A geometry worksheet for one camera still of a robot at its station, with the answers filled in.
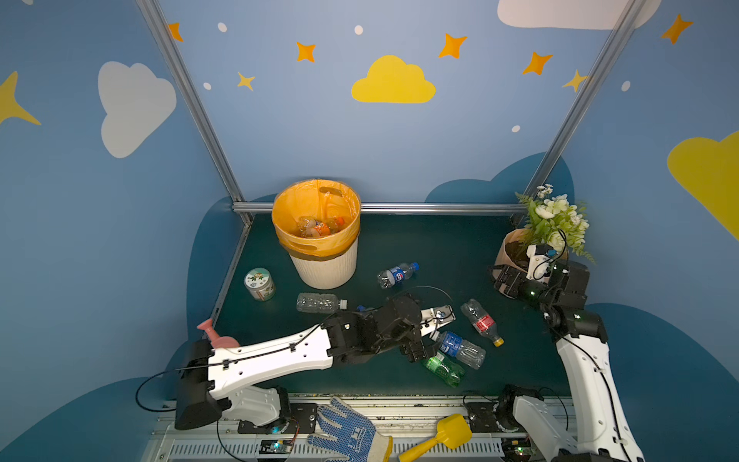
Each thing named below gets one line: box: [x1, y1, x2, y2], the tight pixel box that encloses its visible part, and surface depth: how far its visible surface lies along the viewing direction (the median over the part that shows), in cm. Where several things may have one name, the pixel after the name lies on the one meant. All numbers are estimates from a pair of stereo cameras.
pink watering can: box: [196, 317, 240, 350], surface depth 81 cm
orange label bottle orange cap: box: [313, 215, 346, 237], surface depth 98 cm
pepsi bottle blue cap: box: [377, 261, 420, 289], surface depth 101 cm
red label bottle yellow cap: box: [460, 298, 506, 348], surface depth 91 cm
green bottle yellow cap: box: [421, 356, 466, 388], surface depth 80 cm
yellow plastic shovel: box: [398, 412, 473, 462], surface depth 73 cm
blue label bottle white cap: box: [429, 330, 487, 370], surface depth 83 cm
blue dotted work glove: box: [306, 396, 394, 462], surface depth 73 cm
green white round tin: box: [243, 267, 276, 303], surface depth 95 cm
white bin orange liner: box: [271, 178, 361, 290], surface depth 93 cm
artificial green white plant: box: [514, 183, 597, 264], surface depth 85 cm
